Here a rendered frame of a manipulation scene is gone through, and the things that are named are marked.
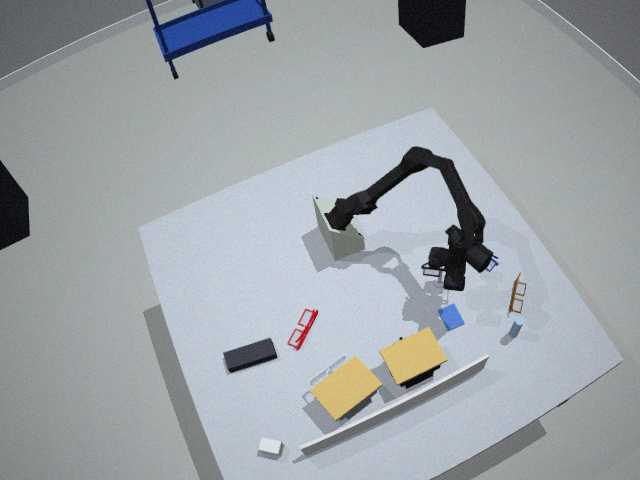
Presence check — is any light blue cylinder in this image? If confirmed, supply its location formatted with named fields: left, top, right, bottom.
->
left=509, top=316, right=525, bottom=338

